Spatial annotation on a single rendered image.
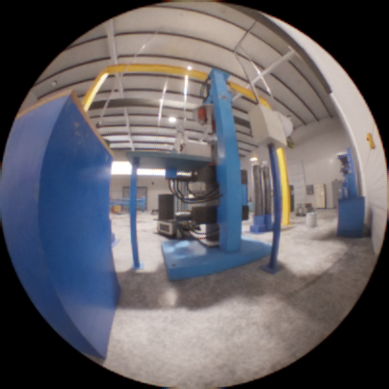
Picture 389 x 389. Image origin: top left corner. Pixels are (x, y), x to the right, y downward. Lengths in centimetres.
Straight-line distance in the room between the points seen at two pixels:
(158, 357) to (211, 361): 21
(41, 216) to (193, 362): 68
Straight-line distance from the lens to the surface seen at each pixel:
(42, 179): 37
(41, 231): 38
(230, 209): 126
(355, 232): 268
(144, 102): 710
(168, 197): 251
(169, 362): 67
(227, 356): 68
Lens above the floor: 63
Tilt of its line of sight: 5 degrees up
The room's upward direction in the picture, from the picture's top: straight up
